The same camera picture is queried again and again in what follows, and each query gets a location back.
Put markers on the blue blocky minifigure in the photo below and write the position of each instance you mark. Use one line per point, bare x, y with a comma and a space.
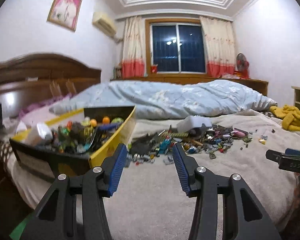
164, 146

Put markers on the right cream red curtain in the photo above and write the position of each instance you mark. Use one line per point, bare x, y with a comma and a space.
220, 46

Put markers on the wall air conditioner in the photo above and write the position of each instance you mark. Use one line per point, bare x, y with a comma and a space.
104, 23

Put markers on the light blue floral quilt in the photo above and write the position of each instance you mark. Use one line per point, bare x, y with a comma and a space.
161, 101

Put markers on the dark wooden headboard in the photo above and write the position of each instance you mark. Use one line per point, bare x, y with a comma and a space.
36, 77

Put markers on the framed wall picture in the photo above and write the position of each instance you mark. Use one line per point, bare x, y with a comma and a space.
65, 13

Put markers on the pink pillow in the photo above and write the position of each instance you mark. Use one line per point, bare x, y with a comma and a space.
41, 114

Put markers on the pink lego piece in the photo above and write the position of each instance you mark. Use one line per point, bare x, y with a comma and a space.
238, 134

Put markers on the mustard yellow blanket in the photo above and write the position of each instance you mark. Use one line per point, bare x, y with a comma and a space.
290, 116

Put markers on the left cream red curtain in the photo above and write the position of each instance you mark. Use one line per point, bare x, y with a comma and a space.
133, 52

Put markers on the yellow cardboard toy box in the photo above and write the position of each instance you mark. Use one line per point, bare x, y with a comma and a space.
82, 139

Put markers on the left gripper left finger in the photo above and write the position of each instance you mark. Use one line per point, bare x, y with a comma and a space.
73, 208

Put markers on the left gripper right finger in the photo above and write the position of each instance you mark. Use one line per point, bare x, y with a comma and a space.
244, 217

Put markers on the cream red curtain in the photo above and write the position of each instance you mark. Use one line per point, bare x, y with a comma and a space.
133, 52
220, 46

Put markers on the red electric fan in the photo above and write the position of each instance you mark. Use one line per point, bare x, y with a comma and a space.
242, 66

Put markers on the window with wooden frame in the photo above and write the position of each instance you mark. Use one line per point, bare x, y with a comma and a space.
175, 46

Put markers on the white foam block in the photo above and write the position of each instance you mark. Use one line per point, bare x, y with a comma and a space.
39, 134

